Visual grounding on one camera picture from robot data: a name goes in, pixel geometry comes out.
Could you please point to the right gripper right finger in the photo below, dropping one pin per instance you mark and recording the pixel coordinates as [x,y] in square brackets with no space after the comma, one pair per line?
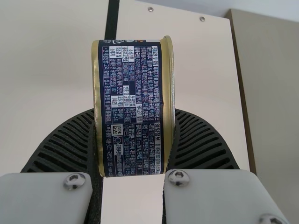
[203,147]

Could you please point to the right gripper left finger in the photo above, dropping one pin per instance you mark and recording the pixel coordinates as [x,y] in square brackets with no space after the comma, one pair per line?
[58,144]

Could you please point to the rectangular tin with blue label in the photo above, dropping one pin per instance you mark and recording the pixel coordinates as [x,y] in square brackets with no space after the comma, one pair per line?
[133,105]

